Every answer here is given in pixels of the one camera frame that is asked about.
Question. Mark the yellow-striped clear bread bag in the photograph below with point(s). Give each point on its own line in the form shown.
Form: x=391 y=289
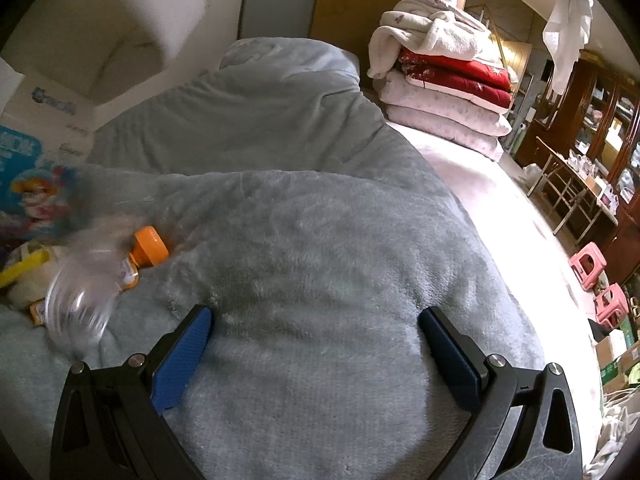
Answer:
x=25 y=285

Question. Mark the metal frame table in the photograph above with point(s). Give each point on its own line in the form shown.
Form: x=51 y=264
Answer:
x=575 y=172

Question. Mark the dark wooden glass cabinet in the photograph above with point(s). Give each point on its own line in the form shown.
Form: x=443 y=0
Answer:
x=580 y=90

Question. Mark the cardboard boxes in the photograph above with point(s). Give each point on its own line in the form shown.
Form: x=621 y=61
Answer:
x=617 y=355

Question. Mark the white plastic bags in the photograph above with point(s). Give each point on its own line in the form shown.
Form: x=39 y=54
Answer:
x=615 y=435

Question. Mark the blue printed package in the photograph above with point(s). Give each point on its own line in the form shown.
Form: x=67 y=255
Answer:
x=25 y=185

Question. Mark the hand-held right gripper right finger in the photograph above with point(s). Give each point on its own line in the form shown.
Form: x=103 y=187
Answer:
x=450 y=360

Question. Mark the red folded quilt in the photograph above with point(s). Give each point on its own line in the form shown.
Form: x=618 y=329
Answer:
x=465 y=77

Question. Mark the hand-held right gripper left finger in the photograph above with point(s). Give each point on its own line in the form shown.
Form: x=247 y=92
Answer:
x=182 y=360

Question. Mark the white fleece folded blanket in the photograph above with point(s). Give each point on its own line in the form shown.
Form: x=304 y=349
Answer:
x=435 y=30

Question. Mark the grey fleece blanket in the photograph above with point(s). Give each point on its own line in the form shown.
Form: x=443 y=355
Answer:
x=310 y=240

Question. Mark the orange-capped drink pouch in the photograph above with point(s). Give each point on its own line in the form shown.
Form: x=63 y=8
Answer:
x=147 y=247

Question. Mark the clear plastic bottle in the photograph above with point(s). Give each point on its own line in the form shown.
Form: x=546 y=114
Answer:
x=75 y=305

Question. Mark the pink plastic stool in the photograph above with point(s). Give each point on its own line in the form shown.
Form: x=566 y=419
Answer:
x=585 y=260
x=610 y=305

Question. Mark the pale pink folded quilt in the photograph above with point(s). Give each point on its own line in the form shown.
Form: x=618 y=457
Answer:
x=440 y=110

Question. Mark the white hanging cloth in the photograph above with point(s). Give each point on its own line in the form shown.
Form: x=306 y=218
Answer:
x=567 y=25

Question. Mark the pale pink bedsheet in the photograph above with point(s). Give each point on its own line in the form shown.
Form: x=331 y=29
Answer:
x=500 y=220

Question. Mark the brown wooden headboard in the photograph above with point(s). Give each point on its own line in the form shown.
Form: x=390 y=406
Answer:
x=350 y=0

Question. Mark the white printed carton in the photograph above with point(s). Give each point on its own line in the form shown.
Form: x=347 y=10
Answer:
x=45 y=100

